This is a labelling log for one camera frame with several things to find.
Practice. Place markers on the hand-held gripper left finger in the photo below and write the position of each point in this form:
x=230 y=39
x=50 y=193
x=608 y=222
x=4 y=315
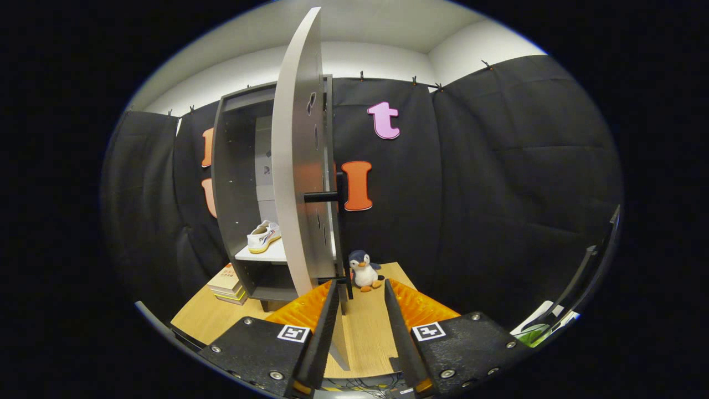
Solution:
x=321 y=343

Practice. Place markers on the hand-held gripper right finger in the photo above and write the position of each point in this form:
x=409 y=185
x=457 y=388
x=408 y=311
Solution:
x=407 y=349

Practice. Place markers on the white canvas shoe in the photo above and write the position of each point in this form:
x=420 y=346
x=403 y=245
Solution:
x=263 y=238

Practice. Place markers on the beige shoe cabinet door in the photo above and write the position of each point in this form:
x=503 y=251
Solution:
x=293 y=166

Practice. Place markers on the grey shoe cabinet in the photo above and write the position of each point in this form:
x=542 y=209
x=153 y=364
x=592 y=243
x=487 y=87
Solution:
x=232 y=183

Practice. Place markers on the white cabinet shelf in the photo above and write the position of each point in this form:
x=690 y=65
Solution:
x=271 y=254

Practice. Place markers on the penguin plush toy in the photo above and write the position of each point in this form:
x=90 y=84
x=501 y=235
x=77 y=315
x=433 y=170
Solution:
x=364 y=274

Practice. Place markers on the yellow edged book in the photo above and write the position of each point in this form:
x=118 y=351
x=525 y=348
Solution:
x=232 y=297

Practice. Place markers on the beige orange book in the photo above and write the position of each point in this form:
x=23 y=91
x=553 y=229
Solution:
x=224 y=281

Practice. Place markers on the green round object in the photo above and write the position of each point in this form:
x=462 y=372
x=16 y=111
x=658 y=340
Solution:
x=534 y=335

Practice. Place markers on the white paper sheet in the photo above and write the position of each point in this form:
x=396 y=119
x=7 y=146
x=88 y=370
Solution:
x=540 y=316

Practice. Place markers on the black backdrop cloth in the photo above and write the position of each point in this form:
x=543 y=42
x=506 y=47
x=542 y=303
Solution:
x=498 y=194

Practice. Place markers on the black metal stand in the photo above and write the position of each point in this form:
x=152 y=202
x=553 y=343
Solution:
x=581 y=271

